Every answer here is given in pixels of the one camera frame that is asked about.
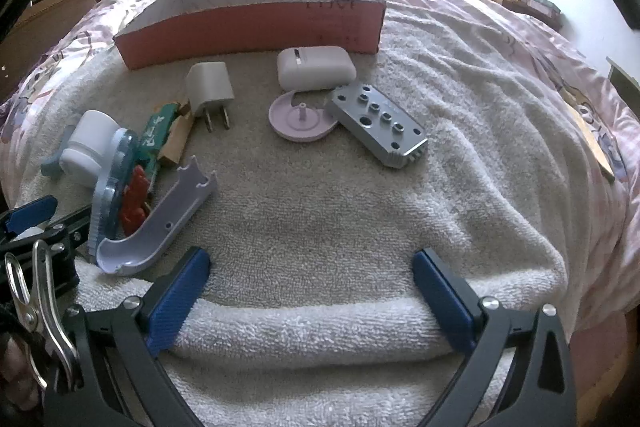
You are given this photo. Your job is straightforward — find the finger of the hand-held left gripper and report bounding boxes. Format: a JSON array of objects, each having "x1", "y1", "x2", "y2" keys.
[
  {"x1": 47, "y1": 206, "x2": 97, "y2": 253},
  {"x1": 0, "y1": 196, "x2": 58, "y2": 238}
]

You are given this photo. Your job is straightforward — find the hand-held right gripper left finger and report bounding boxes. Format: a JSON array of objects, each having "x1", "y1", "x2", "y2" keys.
[{"x1": 42, "y1": 247, "x2": 213, "y2": 427}]

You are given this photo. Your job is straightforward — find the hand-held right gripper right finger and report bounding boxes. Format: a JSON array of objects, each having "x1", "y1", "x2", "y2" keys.
[{"x1": 410, "y1": 248, "x2": 586, "y2": 427}]

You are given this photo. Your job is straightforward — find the red plastic toy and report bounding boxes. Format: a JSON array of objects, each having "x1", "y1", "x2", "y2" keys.
[{"x1": 120, "y1": 167, "x2": 153, "y2": 238}]

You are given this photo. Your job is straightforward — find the lavender curved plastic shell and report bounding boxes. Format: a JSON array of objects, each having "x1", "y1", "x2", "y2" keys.
[{"x1": 95, "y1": 157, "x2": 218, "y2": 277}]

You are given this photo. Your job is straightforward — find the white plastic bottle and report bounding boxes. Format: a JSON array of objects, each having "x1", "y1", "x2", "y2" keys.
[{"x1": 59, "y1": 109, "x2": 118, "y2": 188}]

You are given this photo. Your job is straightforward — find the green printed pack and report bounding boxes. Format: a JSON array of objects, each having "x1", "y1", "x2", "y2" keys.
[{"x1": 135, "y1": 102, "x2": 183, "y2": 172}]

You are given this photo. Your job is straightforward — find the small wooden block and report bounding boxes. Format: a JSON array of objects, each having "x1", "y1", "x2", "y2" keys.
[{"x1": 160, "y1": 99, "x2": 193, "y2": 165}]

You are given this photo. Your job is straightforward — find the red cardboard box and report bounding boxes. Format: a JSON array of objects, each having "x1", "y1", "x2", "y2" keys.
[{"x1": 112, "y1": 0, "x2": 387, "y2": 72}]

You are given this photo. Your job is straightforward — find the person's left hand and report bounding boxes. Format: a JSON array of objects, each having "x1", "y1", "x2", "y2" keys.
[{"x1": 0, "y1": 337, "x2": 43, "y2": 413}]

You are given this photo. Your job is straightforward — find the metal spring clip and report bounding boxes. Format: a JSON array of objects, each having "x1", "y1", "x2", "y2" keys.
[{"x1": 5, "y1": 241, "x2": 77, "y2": 390}]

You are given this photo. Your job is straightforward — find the white terry towel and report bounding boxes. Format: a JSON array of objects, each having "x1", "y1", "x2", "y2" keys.
[{"x1": 10, "y1": 2, "x2": 576, "y2": 427}]

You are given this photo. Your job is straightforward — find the grey metal block with holes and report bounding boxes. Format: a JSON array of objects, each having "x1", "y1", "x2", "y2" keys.
[{"x1": 325, "y1": 81, "x2": 430, "y2": 169}]

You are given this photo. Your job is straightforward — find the white charger plug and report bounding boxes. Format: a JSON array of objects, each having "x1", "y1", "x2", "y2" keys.
[{"x1": 185, "y1": 62, "x2": 236, "y2": 132}]

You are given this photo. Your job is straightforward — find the beige wooden shelf unit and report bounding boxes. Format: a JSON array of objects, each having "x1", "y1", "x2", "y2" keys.
[{"x1": 605, "y1": 57, "x2": 640, "y2": 94}]

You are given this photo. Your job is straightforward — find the wooden window cabinet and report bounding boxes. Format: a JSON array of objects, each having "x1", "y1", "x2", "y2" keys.
[{"x1": 480, "y1": 0, "x2": 563, "y2": 30}]

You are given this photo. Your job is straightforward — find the pink round disc with post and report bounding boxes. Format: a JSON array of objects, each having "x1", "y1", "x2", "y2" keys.
[{"x1": 267, "y1": 89, "x2": 341, "y2": 142}]

